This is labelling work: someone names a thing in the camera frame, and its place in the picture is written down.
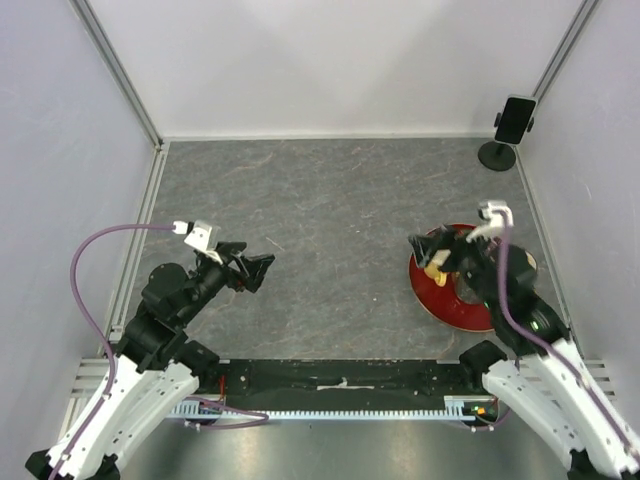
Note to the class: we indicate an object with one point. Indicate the black phone stand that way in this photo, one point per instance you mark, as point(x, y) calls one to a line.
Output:
point(496, 156)

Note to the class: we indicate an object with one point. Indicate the aluminium frame rail front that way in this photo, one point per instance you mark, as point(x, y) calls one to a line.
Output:
point(92, 371)

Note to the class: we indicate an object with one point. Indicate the round red tray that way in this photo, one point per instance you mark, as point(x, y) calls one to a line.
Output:
point(442, 303)

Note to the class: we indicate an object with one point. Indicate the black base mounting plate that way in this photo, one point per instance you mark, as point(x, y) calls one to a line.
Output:
point(339, 385)

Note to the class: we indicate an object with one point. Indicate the cream mug right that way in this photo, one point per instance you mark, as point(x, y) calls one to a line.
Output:
point(526, 259)

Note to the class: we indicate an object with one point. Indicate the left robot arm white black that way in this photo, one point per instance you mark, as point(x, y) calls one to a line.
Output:
point(154, 367)

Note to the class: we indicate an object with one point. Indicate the light blue cable duct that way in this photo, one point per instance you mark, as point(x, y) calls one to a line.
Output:
point(199, 411)

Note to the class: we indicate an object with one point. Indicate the yellow mug with handle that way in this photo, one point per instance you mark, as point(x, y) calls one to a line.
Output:
point(433, 269)

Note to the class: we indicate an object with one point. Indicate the dark green cup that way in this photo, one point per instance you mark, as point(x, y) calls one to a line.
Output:
point(465, 293)

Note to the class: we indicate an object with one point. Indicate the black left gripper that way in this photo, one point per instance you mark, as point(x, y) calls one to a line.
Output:
point(252, 271)

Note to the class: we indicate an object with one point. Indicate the black smartphone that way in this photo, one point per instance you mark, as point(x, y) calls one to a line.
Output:
point(515, 120)

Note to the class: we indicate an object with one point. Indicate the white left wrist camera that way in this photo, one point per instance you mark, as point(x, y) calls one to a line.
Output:
point(200, 236)

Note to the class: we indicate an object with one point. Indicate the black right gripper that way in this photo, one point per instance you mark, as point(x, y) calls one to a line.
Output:
point(424, 247)

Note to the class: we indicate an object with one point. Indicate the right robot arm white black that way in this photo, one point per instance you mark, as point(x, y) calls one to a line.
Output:
point(576, 419)

